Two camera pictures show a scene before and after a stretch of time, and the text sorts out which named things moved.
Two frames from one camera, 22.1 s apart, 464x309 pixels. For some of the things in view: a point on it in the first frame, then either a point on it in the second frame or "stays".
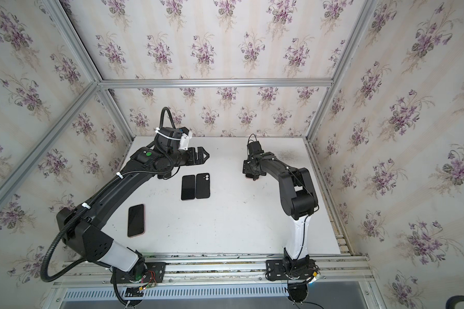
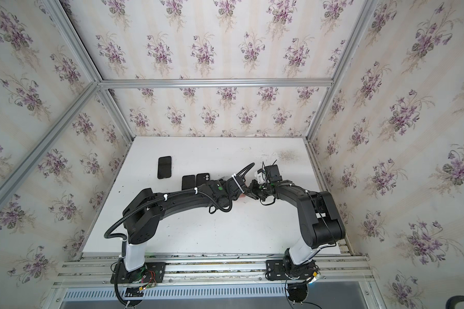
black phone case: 203,185 stays
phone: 188,187 stays
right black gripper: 249,168 → 260,192
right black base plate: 275,270 stays
